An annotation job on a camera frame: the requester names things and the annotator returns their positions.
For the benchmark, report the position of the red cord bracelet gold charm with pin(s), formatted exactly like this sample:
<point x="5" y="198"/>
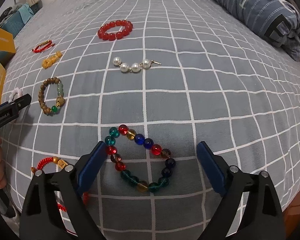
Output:
<point x="59" y="165"/>

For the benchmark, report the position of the grey checked bed sheet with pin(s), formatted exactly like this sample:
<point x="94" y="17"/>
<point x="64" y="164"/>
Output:
<point x="178" y="72"/>

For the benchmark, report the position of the red cord bracelet gold tube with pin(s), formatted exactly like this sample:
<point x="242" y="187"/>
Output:
<point x="43" y="46"/>

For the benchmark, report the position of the teal suitcase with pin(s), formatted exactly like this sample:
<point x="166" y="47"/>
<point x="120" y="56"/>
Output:
<point x="14" y="18"/>

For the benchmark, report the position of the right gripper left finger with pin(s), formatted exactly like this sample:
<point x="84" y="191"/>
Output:
<point x="55" y="203"/>

